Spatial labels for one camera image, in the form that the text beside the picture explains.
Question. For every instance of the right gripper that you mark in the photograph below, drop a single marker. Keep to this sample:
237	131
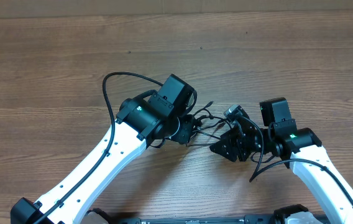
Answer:
235	145

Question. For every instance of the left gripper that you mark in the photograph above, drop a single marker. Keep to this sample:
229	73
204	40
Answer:
184	134

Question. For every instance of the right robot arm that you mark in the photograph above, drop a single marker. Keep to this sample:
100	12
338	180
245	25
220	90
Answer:
298	149

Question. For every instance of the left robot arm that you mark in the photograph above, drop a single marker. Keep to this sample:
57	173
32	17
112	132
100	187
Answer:
149	116

